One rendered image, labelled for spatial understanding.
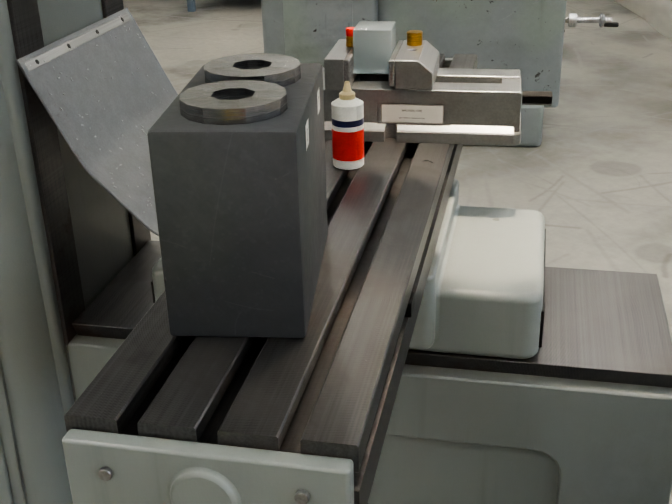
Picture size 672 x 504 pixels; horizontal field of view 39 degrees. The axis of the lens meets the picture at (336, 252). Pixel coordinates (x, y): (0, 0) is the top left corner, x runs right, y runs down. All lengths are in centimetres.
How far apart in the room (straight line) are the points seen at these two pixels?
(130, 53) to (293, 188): 67
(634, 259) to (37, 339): 228
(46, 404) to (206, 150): 66
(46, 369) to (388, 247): 54
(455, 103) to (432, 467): 48
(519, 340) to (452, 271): 12
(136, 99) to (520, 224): 56
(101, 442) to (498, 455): 64
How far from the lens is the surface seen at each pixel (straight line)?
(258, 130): 75
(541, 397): 119
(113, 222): 142
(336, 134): 119
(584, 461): 124
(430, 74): 128
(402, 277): 92
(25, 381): 131
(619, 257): 321
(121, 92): 132
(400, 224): 103
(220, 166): 76
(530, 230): 131
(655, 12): 101
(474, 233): 129
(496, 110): 129
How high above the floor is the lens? 134
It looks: 25 degrees down
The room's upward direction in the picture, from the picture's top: 2 degrees counter-clockwise
